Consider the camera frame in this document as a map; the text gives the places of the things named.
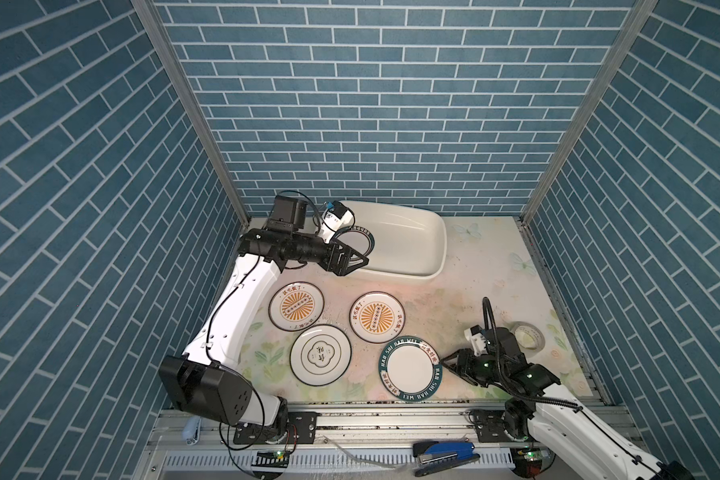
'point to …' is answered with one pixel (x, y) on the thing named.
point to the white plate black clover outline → (320, 355)
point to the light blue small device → (191, 429)
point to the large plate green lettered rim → (410, 368)
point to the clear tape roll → (528, 337)
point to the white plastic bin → (410, 242)
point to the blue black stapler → (434, 456)
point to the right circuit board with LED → (533, 455)
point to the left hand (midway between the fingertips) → (355, 253)
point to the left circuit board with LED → (277, 458)
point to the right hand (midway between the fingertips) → (441, 362)
